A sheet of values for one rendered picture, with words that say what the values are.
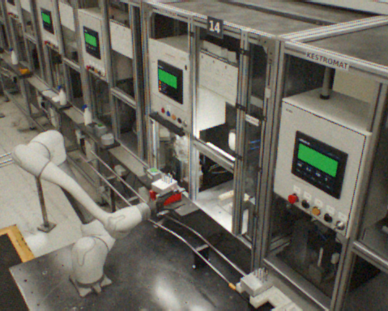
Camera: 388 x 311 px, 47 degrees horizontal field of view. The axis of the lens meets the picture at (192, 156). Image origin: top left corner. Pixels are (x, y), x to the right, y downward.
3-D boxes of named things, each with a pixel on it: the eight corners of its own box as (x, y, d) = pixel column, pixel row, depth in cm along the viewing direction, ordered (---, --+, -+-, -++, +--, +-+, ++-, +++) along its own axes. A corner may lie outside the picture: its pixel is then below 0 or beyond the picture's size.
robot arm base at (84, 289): (83, 303, 236) (83, 295, 233) (68, 278, 252) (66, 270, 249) (115, 288, 245) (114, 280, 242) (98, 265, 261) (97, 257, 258)
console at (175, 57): (148, 111, 285) (144, 38, 263) (185, 101, 300) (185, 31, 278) (185, 134, 255) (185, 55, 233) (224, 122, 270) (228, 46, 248)
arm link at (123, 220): (135, 201, 227) (130, 210, 238) (107, 210, 220) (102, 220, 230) (144, 219, 224) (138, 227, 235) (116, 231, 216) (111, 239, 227)
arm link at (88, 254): (69, 281, 242) (63, 249, 231) (83, 258, 257) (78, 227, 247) (96, 286, 239) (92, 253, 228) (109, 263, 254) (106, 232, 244)
